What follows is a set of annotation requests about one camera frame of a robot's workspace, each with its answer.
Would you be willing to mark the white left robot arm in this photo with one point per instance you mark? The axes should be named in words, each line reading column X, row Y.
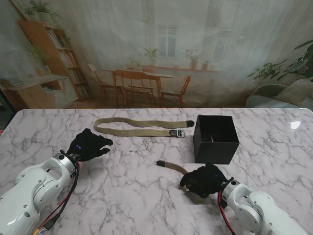
column 31, row 193

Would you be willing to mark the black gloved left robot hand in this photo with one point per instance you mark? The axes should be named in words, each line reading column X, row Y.
column 88, row 147

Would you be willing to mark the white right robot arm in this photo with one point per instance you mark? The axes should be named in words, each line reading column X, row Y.
column 259, row 213

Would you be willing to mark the black panel beside backdrop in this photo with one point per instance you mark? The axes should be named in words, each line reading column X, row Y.
column 3, row 115

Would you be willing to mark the beige woven belt double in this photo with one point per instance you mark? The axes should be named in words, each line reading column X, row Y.
column 137, row 132
column 173, row 167

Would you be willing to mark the black belt storage box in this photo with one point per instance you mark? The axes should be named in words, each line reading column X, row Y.
column 215, row 151

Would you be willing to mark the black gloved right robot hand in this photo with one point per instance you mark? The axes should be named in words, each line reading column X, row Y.
column 205, row 181

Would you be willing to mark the dark brown woven belt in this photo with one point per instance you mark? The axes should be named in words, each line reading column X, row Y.
column 214, row 138

